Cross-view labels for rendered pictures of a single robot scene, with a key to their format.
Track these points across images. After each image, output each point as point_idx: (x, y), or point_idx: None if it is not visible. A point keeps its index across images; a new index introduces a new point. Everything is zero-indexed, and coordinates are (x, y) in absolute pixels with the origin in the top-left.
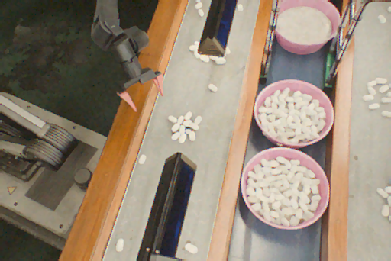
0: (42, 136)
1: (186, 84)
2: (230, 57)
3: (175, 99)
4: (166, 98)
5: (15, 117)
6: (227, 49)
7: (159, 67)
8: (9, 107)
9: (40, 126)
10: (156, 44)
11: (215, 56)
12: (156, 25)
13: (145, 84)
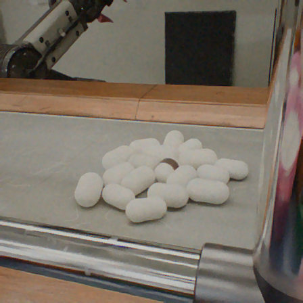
0: (11, 44)
1: (39, 142)
2: (111, 226)
3: (2, 130)
4: (15, 122)
5: (38, 19)
6: (145, 201)
7: (107, 101)
8: (52, 12)
9: (25, 38)
10: (184, 93)
11: (109, 170)
12: (256, 91)
13: (63, 90)
